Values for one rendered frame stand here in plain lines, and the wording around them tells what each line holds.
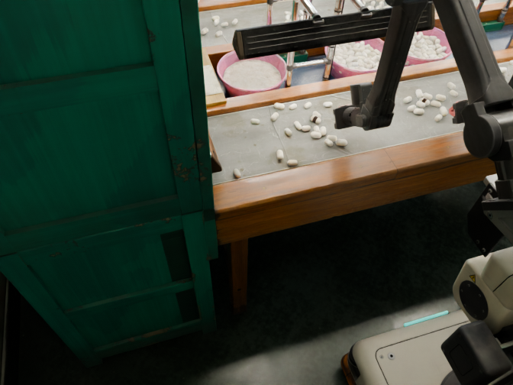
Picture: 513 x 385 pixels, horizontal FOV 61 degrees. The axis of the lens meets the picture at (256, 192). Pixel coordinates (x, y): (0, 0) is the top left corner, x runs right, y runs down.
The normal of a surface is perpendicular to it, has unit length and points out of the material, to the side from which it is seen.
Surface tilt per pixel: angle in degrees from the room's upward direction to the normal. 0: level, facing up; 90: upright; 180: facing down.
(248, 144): 0
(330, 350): 0
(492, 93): 26
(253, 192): 0
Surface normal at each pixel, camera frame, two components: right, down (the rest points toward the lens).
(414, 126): 0.03, -0.62
